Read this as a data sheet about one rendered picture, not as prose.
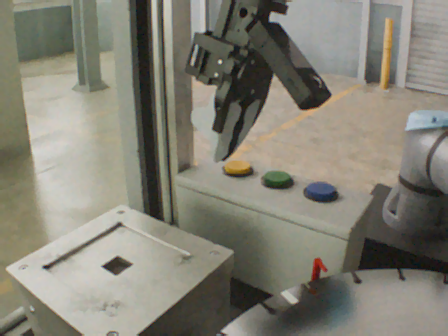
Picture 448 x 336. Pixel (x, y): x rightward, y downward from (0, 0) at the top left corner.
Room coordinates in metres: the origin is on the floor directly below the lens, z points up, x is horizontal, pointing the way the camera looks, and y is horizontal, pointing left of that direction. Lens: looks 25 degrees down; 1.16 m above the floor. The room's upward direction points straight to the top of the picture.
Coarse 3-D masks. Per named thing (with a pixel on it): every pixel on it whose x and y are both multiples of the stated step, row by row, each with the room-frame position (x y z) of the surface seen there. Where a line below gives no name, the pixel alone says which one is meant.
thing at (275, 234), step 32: (192, 192) 0.53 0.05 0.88; (224, 192) 0.50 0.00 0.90; (256, 192) 0.50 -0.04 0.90; (288, 192) 0.50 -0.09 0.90; (352, 192) 0.49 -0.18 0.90; (192, 224) 0.54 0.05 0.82; (224, 224) 0.50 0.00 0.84; (256, 224) 0.47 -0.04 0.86; (288, 224) 0.44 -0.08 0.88; (320, 224) 0.42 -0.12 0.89; (352, 224) 0.41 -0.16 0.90; (256, 256) 0.47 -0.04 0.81; (288, 256) 0.44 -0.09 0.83; (320, 256) 0.41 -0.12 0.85; (352, 256) 0.43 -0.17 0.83; (288, 288) 0.44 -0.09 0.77
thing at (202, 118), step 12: (204, 108) 0.47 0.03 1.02; (240, 108) 0.46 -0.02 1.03; (192, 120) 0.48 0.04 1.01; (204, 120) 0.47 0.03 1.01; (228, 120) 0.45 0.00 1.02; (204, 132) 0.47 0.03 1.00; (228, 132) 0.45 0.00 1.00; (216, 144) 0.45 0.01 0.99; (228, 144) 0.46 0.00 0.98; (216, 156) 0.46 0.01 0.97
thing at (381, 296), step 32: (320, 288) 0.23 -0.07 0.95; (352, 288) 0.23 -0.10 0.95; (384, 288) 0.23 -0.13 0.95; (416, 288) 0.23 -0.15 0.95; (256, 320) 0.20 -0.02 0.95; (288, 320) 0.20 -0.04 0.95; (320, 320) 0.20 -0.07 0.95; (352, 320) 0.20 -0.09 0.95; (384, 320) 0.19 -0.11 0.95; (416, 320) 0.19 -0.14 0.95
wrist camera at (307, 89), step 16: (256, 32) 0.45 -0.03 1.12; (272, 32) 0.45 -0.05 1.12; (256, 48) 0.45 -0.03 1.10; (272, 48) 0.44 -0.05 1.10; (288, 48) 0.44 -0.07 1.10; (272, 64) 0.43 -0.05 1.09; (288, 64) 0.42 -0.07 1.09; (304, 64) 0.44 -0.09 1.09; (288, 80) 0.42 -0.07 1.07; (304, 80) 0.41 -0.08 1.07; (320, 80) 0.42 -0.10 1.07; (304, 96) 0.40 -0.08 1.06; (320, 96) 0.40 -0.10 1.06
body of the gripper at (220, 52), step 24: (240, 0) 0.45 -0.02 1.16; (264, 0) 0.44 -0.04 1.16; (216, 24) 0.49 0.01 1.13; (240, 24) 0.47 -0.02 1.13; (192, 48) 0.48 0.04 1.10; (216, 48) 0.46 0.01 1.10; (240, 48) 0.45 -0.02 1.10; (192, 72) 0.48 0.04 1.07; (216, 72) 0.46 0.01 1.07; (240, 72) 0.44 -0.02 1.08; (264, 72) 0.47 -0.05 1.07; (240, 96) 0.45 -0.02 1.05
